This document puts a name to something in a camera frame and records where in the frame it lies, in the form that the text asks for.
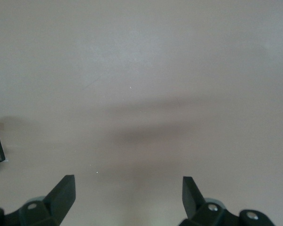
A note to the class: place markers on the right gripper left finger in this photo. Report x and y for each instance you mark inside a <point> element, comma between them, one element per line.
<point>61,200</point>

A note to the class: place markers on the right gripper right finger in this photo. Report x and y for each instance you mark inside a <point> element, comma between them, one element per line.
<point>194,202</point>

